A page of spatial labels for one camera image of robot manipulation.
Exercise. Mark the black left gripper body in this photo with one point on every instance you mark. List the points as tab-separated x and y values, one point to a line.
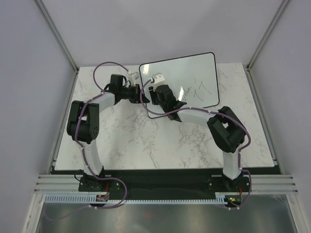
138	93

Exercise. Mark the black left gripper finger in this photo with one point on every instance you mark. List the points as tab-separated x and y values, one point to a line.
137	89
142	99

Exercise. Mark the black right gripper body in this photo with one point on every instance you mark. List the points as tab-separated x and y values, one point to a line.
154	97

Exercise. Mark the black-framed small whiteboard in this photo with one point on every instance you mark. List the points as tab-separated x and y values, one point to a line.
192	79

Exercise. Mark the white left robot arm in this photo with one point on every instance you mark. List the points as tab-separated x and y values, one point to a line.
84	119

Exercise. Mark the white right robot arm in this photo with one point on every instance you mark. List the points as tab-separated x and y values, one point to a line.
226	129

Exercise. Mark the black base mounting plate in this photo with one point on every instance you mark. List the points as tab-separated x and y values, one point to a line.
165	183

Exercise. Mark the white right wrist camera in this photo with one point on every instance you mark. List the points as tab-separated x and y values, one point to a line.
157	79

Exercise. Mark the aluminium right corner post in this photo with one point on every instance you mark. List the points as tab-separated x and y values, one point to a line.
268	32

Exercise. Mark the aluminium corner post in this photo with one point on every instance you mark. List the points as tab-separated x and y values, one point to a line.
52	26
268	32

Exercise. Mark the aluminium left corner post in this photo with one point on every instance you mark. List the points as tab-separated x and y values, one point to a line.
52	26

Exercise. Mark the white slotted cable duct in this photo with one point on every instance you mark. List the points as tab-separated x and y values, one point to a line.
218	199

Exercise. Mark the aluminium frame rail front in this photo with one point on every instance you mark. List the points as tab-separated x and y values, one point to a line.
261	184

